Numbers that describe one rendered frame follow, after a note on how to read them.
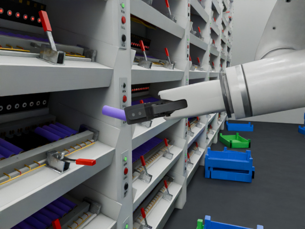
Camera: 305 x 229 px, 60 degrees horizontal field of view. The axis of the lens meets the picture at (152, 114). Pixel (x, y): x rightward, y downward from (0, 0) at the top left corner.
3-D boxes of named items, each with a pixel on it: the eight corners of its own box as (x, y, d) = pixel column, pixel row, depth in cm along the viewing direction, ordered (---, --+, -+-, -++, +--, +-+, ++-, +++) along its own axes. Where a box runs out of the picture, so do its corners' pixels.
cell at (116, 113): (107, 104, 50) (138, 113, 48) (106, 113, 51) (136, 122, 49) (102, 105, 49) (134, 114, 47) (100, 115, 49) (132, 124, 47)
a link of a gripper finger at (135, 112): (160, 99, 45) (125, 107, 47) (154, 99, 42) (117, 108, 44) (164, 117, 45) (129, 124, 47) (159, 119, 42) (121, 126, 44)
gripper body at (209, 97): (228, 72, 47) (169, 87, 51) (226, 67, 37) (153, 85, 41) (237, 113, 47) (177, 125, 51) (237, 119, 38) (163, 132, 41)
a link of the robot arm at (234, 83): (240, 67, 46) (223, 71, 47) (241, 61, 38) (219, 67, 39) (250, 114, 46) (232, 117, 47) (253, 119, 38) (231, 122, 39)
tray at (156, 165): (180, 156, 134) (189, 132, 131) (128, 216, 78) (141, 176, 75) (145, 141, 140) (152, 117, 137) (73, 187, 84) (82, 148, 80)
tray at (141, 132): (180, 119, 131) (189, 92, 128) (127, 153, 75) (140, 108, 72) (145, 105, 137) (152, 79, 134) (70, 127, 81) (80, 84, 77)
